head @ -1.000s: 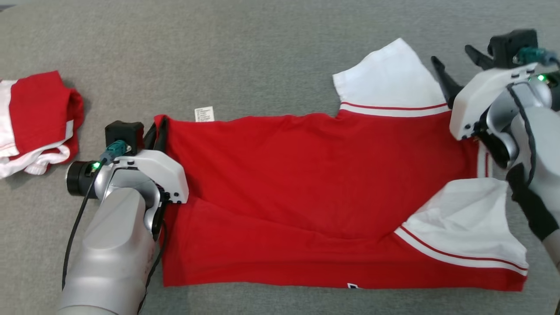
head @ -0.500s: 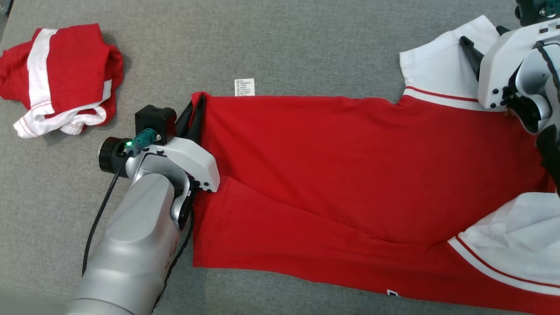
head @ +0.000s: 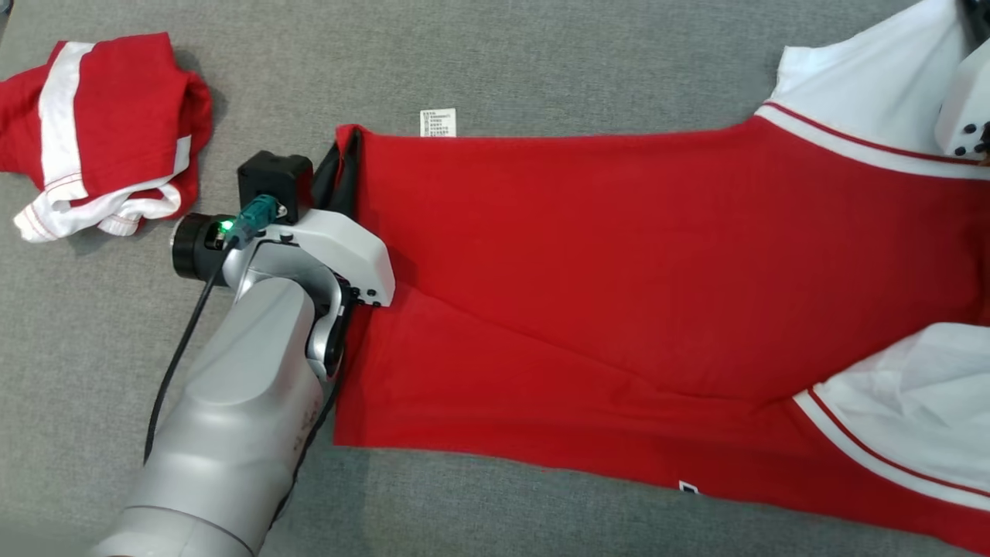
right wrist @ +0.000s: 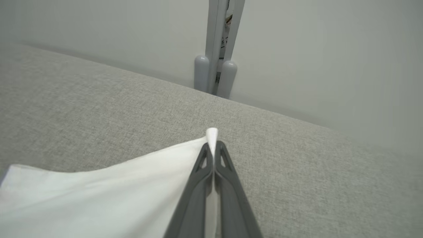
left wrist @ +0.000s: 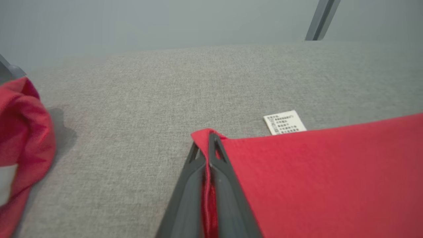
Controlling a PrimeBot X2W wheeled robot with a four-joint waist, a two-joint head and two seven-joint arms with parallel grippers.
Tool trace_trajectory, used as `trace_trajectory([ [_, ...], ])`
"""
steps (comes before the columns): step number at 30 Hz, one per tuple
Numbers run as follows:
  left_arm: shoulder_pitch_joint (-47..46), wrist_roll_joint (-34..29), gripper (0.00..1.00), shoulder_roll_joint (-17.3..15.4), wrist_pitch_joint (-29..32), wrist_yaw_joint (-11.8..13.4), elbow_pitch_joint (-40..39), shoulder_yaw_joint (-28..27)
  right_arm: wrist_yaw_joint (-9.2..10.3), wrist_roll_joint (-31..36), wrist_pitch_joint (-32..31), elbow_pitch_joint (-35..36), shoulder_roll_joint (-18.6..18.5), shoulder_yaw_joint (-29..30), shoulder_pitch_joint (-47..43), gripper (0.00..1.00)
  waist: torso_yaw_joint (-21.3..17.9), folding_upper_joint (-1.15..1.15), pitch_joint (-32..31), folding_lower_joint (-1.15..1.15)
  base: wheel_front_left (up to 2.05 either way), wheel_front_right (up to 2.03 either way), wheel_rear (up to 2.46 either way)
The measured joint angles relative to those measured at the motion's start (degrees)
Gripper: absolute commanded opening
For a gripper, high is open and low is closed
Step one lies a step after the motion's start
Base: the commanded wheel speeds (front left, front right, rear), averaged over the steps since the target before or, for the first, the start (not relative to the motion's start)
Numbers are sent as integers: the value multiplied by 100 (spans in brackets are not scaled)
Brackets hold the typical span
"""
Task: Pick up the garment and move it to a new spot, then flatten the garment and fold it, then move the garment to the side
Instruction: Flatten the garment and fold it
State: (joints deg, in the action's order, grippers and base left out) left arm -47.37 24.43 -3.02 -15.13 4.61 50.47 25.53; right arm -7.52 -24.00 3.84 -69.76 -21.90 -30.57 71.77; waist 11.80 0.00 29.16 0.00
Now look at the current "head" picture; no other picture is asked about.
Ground thin black cable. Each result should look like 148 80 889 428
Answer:
143 236 237 465

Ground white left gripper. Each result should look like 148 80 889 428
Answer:
259 126 396 309

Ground red and white shirt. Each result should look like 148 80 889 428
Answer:
333 0 990 554

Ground green cable connector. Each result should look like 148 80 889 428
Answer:
230 193 281 250

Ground red shorts with white stripe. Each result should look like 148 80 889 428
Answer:
0 32 213 243

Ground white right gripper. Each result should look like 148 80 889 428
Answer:
934 35 990 163

